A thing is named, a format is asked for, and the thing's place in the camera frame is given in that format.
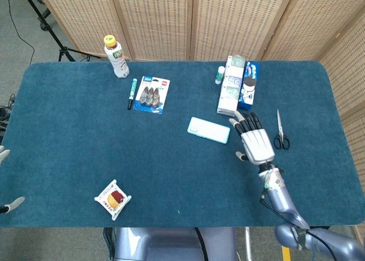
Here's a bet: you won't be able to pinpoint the black tripod stand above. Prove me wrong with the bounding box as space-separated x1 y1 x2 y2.
14 0 101 63

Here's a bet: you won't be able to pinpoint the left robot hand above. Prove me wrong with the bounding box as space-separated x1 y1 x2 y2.
0 146 26 215

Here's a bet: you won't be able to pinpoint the blue Oreo cookie box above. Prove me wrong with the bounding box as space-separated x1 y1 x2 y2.
237 60 261 111

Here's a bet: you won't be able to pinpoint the light blue phone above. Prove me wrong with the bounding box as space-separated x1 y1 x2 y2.
186 116 231 145

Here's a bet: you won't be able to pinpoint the green white marker pen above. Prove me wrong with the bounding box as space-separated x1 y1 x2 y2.
127 78 138 111

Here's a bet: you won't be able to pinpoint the white green glue stick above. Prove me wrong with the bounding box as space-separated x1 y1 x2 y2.
215 66 227 84

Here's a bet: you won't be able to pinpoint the white fruit snack packet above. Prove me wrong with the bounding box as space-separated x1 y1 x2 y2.
94 179 132 221

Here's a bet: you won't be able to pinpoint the blue tape blister pack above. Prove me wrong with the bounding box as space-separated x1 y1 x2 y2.
133 75 171 115

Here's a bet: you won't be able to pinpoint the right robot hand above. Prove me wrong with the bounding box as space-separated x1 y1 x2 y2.
228 111 276 165

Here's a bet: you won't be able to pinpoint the blue table mat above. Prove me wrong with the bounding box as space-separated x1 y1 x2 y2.
0 60 365 228

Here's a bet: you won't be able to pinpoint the white rectangular box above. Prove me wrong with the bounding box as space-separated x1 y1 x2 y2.
216 55 246 114

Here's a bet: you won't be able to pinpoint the black cable bundle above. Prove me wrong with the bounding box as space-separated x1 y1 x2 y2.
0 93 15 132

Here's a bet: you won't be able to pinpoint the thin black floor cable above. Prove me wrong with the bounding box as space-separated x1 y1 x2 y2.
0 0 37 66

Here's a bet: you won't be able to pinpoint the black handled scissors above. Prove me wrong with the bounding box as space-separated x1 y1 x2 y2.
273 109 290 150

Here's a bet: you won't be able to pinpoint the grey blue robot torso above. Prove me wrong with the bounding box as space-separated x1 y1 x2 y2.
112 226 238 261

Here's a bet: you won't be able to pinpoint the white plastic drink bottle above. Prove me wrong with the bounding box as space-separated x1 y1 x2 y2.
103 35 130 79

